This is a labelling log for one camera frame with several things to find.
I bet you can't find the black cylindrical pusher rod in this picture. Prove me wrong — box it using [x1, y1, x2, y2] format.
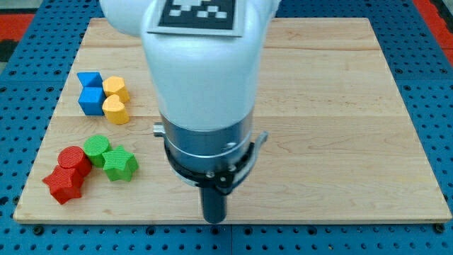
[200, 188, 227, 224]

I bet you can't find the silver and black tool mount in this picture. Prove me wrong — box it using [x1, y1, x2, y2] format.
[153, 113, 268, 196]

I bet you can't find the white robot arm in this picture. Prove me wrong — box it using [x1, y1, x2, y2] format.
[100, 0, 279, 224]

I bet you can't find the green star block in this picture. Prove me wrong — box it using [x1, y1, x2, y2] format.
[102, 145, 139, 182]

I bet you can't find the red star block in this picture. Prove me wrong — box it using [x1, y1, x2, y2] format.
[42, 165, 84, 205]

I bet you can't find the yellow heart block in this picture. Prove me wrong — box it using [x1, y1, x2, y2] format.
[102, 94, 130, 125]

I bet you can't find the wooden board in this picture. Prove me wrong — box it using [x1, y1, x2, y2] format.
[13, 18, 452, 225]

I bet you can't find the green cylinder block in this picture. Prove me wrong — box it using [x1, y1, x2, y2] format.
[83, 135, 112, 168]

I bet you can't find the yellow pentagon block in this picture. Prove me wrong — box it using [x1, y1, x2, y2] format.
[102, 76, 130, 103]

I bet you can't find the blue cube block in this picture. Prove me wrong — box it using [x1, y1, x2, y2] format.
[78, 87, 106, 115]

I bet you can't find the fiducial marker tag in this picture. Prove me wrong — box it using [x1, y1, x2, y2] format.
[147, 0, 246, 37]

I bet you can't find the red cylinder block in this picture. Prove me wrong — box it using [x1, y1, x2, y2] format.
[57, 146, 92, 177]

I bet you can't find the blue triangular block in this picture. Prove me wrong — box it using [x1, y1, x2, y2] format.
[76, 72, 103, 88]

